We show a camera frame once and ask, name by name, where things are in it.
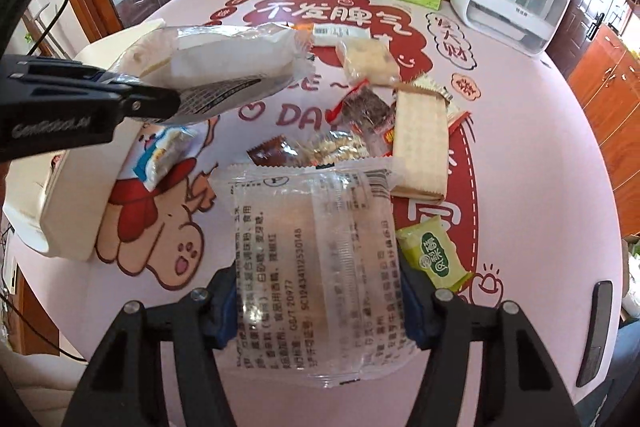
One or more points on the dark red snack packet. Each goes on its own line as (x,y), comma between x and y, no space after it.
(365,107)

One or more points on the clear rice cracker packet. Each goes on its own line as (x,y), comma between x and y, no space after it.
(367,62)

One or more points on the long beige cracker packet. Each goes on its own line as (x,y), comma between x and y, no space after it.
(420,142)

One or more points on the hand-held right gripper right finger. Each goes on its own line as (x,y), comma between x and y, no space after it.
(417,317)

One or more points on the clear nut snack packet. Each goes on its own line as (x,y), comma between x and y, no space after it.
(335,149)

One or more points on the small red snack packet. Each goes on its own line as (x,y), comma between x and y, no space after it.
(384,142)

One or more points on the green snack packet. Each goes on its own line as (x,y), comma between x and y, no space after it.
(435,252)

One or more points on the wooden cabinet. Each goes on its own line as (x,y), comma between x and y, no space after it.
(615,97)

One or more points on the brown snack packet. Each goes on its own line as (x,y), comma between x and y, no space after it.
(272,153)

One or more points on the blue white snack packet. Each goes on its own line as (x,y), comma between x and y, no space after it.
(160,157)

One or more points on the orange silver snack packet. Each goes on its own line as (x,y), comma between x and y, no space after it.
(330,32)

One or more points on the clear snack packet black text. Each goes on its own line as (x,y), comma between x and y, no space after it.
(310,267)

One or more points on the white plastic storage bin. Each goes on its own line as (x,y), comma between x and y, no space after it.
(70,207)

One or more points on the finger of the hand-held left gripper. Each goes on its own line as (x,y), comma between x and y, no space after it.
(150,104)
(50,70)

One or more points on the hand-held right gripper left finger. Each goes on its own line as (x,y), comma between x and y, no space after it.
(225,322)

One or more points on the black flat device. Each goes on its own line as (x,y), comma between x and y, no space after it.
(595,332)

